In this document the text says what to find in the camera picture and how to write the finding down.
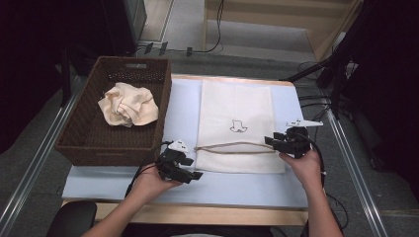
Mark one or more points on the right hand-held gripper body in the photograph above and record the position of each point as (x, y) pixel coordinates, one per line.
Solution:
(296, 141)

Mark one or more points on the person's right hand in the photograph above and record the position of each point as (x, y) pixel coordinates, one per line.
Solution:
(306, 169)

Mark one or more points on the cream cloth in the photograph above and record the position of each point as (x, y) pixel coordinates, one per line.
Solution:
(130, 105)
(235, 105)

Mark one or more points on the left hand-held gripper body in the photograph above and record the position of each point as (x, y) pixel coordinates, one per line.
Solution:
(169, 164)

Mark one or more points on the person's left hand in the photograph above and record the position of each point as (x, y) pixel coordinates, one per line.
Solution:
(150, 186)

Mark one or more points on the metal floor rail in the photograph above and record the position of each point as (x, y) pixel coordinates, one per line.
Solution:
(39, 158)
(355, 171)

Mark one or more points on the light blue table mat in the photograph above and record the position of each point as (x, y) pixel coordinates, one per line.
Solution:
(183, 108)

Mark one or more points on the wooden platform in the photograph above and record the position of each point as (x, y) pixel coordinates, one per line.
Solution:
(263, 23)

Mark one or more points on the black stand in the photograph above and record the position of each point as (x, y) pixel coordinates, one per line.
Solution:
(336, 69)

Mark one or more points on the black curtain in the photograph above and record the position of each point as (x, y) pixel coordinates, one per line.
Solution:
(49, 39)

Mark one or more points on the black power adapters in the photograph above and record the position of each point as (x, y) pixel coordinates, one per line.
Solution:
(163, 47)

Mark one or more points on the brown wicker basket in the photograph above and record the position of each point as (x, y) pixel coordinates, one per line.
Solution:
(85, 141)

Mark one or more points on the black chair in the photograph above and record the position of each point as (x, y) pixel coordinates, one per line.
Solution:
(74, 219)

